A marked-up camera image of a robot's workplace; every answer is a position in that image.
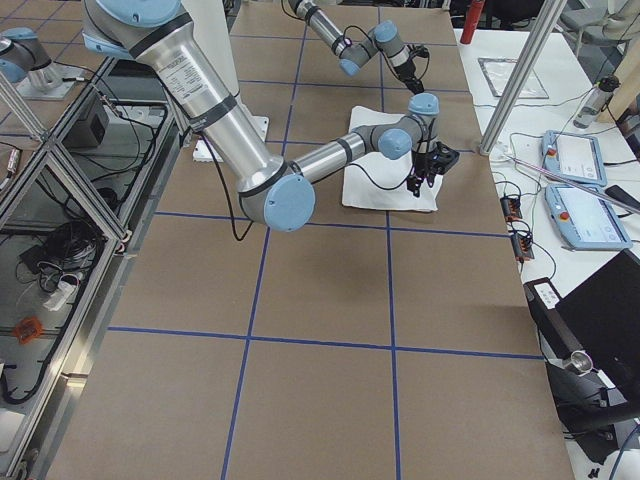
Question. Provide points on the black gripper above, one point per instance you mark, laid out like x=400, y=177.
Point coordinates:
x=421, y=163
x=405, y=69

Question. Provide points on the white long-sleeve printed shirt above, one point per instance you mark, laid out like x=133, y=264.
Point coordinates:
x=378, y=183

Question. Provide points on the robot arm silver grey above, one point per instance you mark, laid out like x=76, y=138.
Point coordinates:
x=355, y=40
x=271, y=191

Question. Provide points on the black framed white sheet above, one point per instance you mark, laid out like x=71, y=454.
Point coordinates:
x=497, y=73

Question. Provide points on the red bottle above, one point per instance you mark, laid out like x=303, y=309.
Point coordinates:
x=472, y=19

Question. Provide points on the blue teach pendant far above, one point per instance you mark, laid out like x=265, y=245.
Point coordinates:
x=573, y=156

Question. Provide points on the blue teach pendant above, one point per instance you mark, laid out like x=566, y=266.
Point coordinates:
x=584, y=221
x=573, y=156

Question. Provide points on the blue teach pendant near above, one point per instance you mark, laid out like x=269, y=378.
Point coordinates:
x=584, y=221

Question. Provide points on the clear water bottle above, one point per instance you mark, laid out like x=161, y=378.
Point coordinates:
x=596, y=102

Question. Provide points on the black laptop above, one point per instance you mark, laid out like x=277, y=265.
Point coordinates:
x=595, y=326

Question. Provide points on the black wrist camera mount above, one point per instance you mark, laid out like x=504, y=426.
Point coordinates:
x=418, y=50
x=443, y=159

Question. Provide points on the aluminium frame post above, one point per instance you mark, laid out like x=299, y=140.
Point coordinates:
x=535, y=42

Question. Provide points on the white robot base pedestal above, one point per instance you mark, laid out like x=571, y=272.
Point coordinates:
x=213, y=148

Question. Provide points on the aluminium side frame rail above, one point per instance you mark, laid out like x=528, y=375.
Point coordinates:
x=91, y=160

